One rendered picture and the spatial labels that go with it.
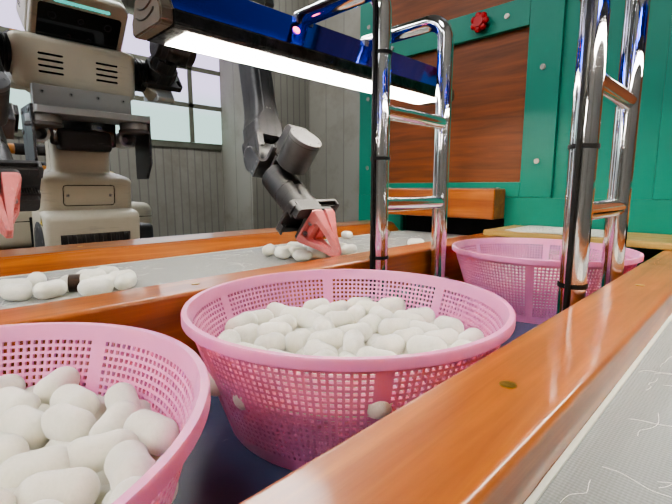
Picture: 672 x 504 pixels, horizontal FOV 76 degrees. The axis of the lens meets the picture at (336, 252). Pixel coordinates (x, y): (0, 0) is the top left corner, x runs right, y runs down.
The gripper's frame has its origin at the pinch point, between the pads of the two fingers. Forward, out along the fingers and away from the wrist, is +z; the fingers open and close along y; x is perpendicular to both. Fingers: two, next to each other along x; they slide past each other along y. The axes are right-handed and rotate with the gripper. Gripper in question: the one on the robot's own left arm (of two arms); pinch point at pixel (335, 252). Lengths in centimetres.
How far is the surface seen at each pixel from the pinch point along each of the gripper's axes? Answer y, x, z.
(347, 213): 230, 144, -160
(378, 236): -4.0, -10.4, 7.0
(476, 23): 50, -34, -33
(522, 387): -27.1, -25.3, 31.2
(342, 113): 229, 81, -219
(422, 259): 9.8, -5.1, 8.3
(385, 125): -3.5, -21.7, -1.6
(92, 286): -33.8, 3.6, -3.0
